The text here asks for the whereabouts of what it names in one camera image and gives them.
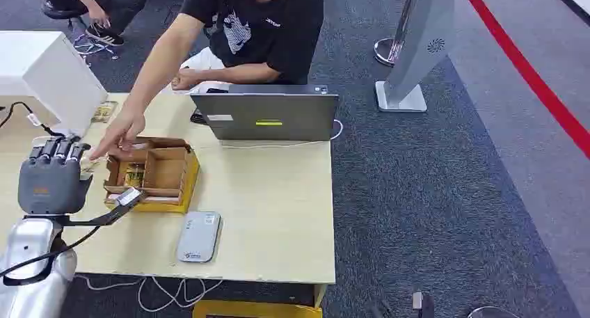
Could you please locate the person's right hand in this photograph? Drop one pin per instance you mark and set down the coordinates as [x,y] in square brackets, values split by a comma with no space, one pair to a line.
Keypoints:
[120,132]

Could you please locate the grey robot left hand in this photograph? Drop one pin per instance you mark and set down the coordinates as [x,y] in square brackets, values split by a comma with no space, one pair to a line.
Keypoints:
[50,187]

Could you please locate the person's left hand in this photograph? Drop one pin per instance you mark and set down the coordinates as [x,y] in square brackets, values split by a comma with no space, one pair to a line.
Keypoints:
[185,79]

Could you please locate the small printed card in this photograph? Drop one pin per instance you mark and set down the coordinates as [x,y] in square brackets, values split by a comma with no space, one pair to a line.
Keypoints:
[88,166]

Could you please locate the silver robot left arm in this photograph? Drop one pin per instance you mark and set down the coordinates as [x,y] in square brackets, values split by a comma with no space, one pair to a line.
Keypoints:
[32,260]

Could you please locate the printed card on desk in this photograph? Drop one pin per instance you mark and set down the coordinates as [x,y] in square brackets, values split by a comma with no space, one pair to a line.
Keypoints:
[104,111]

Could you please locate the yellow-green cards stack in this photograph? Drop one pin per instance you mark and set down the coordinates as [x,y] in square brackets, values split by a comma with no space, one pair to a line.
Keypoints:
[135,175]

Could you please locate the wooden card box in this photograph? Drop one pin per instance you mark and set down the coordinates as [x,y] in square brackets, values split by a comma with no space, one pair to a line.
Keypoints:
[166,173]

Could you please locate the person in black shirt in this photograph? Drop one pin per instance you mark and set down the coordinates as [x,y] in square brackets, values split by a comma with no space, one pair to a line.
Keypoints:
[258,30]

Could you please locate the white box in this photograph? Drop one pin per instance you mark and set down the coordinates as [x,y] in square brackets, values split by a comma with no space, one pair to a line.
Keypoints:
[50,76]

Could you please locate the grey laptop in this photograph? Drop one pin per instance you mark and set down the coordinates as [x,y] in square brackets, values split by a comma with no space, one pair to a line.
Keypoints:
[272,115]

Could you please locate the seated person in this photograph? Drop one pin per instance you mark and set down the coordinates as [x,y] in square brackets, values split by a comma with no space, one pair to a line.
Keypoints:
[99,4]

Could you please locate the grey flat power bank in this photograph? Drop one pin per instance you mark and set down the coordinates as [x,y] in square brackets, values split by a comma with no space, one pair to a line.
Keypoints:
[199,236]

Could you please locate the black stool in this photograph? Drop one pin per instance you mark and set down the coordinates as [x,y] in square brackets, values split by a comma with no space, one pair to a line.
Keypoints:
[62,12]

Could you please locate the yellow box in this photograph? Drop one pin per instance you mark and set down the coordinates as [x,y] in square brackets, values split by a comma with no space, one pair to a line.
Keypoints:
[253,310]

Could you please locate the grey kiosk stand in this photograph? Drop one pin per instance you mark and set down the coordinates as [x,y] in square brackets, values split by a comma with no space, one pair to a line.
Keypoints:
[415,53]

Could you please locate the red floor tape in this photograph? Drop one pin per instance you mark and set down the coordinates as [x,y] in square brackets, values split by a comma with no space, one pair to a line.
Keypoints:
[530,71]

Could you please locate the round metal base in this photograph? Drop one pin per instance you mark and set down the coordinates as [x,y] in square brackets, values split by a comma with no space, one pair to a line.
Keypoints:
[493,313]

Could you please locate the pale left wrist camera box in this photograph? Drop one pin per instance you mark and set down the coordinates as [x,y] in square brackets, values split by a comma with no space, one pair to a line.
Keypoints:
[128,197]

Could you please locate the chrome stanchion post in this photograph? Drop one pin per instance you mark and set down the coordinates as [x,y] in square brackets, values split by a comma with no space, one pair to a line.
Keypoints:
[392,44]

